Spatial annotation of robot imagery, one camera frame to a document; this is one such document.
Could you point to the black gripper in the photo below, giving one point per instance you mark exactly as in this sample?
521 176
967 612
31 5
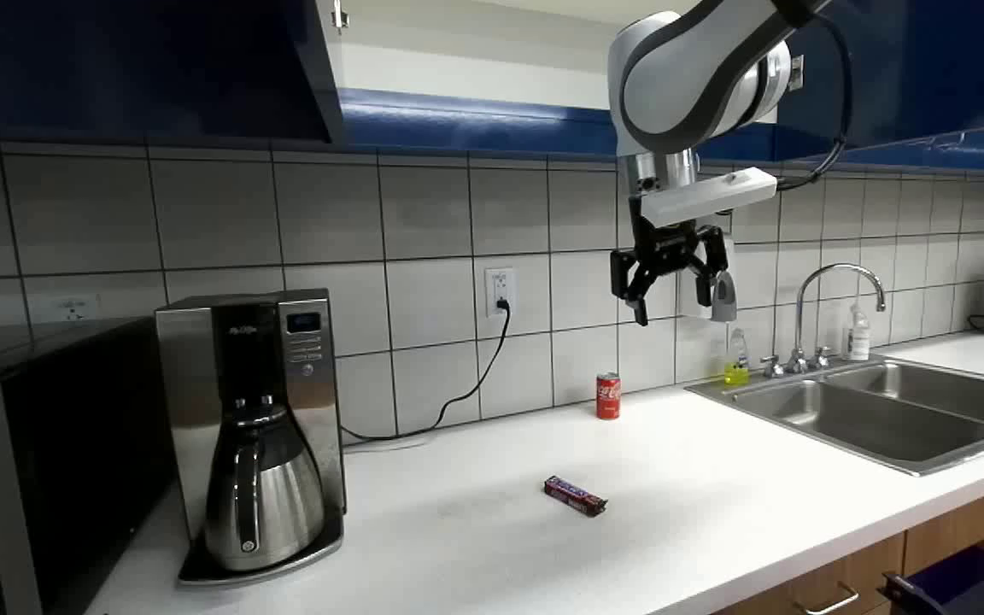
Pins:
673 246

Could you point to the brown Snickers bar packet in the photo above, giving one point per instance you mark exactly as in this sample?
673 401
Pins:
573 498

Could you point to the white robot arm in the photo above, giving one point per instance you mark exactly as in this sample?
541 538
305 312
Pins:
673 83

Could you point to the open upper cabinet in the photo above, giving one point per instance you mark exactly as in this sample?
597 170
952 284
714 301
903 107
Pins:
478 75

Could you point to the blue upper cabinet door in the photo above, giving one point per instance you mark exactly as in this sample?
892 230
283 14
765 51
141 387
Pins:
166 69

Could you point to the white soap dispenser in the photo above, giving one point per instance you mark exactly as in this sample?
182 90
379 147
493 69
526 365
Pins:
689 297

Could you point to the yellow dish soap bottle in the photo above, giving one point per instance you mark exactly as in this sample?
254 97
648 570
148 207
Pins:
735 368

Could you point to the red soda can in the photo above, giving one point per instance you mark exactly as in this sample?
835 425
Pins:
611 399

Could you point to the small white pump bottle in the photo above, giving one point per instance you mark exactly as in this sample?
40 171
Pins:
858 336

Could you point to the stainless steel double sink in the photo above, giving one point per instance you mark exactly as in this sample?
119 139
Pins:
899 416

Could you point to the wooden drawer front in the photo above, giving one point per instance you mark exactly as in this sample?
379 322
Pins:
849 587

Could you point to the blue bin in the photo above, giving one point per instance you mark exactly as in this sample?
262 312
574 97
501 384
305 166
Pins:
952 587

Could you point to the stainless steel coffee maker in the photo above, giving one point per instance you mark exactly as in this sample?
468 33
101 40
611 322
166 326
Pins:
228 348

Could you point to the steel coffee carafe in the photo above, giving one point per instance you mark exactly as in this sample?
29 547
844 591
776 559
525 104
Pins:
265 494

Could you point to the black microwave oven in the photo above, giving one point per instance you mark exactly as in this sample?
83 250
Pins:
83 460

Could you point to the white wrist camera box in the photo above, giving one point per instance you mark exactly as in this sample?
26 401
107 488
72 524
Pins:
735 190

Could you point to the white wall outlet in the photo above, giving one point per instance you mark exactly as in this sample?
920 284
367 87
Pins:
501 284

